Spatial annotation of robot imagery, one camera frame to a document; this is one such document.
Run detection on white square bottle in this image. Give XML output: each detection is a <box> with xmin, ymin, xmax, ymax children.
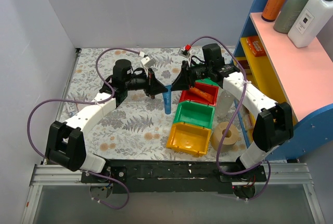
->
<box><xmin>288</xmin><ymin>0</ymin><xmax>332</xmax><ymax>48</ymax></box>

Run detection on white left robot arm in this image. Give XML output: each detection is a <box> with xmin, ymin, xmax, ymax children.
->
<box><xmin>45</xmin><ymin>57</ymin><xmax>168</xmax><ymax>182</ymax></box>

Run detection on clear glass tray brown handles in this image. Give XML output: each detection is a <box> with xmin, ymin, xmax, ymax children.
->
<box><xmin>127</xmin><ymin>90</ymin><xmax>155</xmax><ymax>102</ymax></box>

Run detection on green plastic bin near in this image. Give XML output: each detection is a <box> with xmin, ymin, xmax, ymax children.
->
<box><xmin>173</xmin><ymin>101</ymin><xmax>215</xmax><ymax>129</ymax></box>

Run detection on packaged toothbrush on table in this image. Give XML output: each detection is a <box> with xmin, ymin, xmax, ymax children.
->
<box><xmin>66</xmin><ymin>101</ymin><xmax>78</xmax><ymax>114</ymax></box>

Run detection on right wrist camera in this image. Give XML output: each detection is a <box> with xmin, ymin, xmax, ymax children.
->
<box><xmin>178</xmin><ymin>45</ymin><xmax>192</xmax><ymax>64</ymax></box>

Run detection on blue toothpaste tube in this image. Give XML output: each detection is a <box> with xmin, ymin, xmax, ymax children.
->
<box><xmin>162</xmin><ymin>85</ymin><xmax>172</xmax><ymax>115</ymax></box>

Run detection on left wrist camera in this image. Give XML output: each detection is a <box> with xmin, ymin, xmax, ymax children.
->
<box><xmin>139</xmin><ymin>51</ymin><xmax>156</xmax><ymax>69</ymax></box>

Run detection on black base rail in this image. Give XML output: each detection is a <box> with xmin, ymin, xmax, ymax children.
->
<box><xmin>80</xmin><ymin>157</ymin><xmax>267</xmax><ymax>196</ymax></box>

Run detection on grey pump bottle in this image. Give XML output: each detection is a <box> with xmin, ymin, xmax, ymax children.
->
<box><xmin>273</xmin><ymin>0</ymin><xmax>309</xmax><ymax>34</ymax></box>

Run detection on yellow plastic bin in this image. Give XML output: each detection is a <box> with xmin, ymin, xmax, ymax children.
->
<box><xmin>166</xmin><ymin>122</ymin><xmax>211</xmax><ymax>157</ymax></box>

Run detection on orange soap box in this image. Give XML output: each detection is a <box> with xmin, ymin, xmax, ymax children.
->
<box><xmin>246</xmin><ymin>35</ymin><xmax>266</xmax><ymax>57</ymax></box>

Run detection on toilet paper roll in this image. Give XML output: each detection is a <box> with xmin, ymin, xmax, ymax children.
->
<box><xmin>210</xmin><ymin>122</ymin><xmax>239</xmax><ymax>153</ymax></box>

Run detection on red white small box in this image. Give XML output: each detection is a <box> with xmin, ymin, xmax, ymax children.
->
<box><xmin>238</xmin><ymin>59</ymin><xmax>251</xmax><ymax>74</ymax></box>

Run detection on orange toothpaste tube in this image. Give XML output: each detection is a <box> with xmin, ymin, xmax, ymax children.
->
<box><xmin>189</xmin><ymin>87</ymin><xmax>213</xmax><ymax>103</ymax></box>

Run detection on clear plastic cup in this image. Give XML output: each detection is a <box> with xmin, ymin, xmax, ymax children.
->
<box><xmin>215</xmin><ymin>90</ymin><xmax>234</xmax><ymax>117</ymax></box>

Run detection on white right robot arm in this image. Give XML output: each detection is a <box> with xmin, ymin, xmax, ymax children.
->
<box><xmin>171</xmin><ymin>43</ymin><xmax>293</xmax><ymax>181</ymax></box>

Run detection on green plastic bin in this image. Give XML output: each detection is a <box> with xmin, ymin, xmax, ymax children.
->
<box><xmin>173</xmin><ymin>101</ymin><xmax>215</xmax><ymax>129</ymax></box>
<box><xmin>196</xmin><ymin>78</ymin><xmax>218</xmax><ymax>86</ymax></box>

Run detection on green plastic bin far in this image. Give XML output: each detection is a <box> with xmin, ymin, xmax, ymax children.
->
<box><xmin>196</xmin><ymin>78</ymin><xmax>218</xmax><ymax>86</ymax></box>

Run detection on blue shelf unit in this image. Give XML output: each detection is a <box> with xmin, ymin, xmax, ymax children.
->
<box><xmin>234</xmin><ymin>0</ymin><xmax>332</xmax><ymax>160</ymax></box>

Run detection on red plastic bin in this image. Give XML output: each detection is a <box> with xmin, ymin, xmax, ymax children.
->
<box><xmin>179</xmin><ymin>82</ymin><xmax>219</xmax><ymax>107</ymax></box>

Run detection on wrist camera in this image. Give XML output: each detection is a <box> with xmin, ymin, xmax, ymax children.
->
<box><xmin>139</xmin><ymin>51</ymin><xmax>156</xmax><ymax>69</ymax></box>
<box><xmin>178</xmin><ymin>45</ymin><xmax>192</xmax><ymax>64</ymax></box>

